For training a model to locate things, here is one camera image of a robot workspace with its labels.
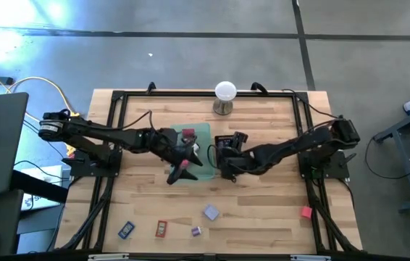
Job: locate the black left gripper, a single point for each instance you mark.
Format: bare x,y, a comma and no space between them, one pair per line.
170,145

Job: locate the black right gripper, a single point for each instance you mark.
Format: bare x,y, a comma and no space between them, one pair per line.
239,159

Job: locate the red charger block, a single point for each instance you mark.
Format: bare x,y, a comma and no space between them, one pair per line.
188,133

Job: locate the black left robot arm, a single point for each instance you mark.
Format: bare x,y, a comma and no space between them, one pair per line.
92,132

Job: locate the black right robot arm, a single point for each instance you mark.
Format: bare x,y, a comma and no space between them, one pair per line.
310,143

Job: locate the black slotted plastic basket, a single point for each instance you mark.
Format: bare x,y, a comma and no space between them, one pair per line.
221,137

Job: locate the teal translucent plastic bin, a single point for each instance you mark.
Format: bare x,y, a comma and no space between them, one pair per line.
205,130

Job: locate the lavender multi-port charger block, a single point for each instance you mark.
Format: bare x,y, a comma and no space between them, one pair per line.
211,212

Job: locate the white-shade metal table lamp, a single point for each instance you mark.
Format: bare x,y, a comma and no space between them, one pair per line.
225,91

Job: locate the red calculator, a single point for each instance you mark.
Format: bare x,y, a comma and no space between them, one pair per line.
161,228

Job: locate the blue calculator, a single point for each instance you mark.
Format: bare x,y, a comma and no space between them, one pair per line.
126,230

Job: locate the white paper box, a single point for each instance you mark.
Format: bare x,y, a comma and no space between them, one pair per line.
42,203

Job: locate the black desk stand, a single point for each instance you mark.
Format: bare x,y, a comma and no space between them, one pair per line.
38,186

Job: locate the purple and white wall charger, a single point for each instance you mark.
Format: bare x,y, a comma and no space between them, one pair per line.
196,231

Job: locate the black metal table frame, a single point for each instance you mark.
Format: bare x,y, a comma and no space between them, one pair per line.
190,94

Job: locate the silver edge bracket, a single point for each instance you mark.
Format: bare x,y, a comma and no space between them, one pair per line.
107,257
310,258

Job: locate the blue-grey metal table frame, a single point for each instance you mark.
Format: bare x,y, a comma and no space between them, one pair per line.
406,170

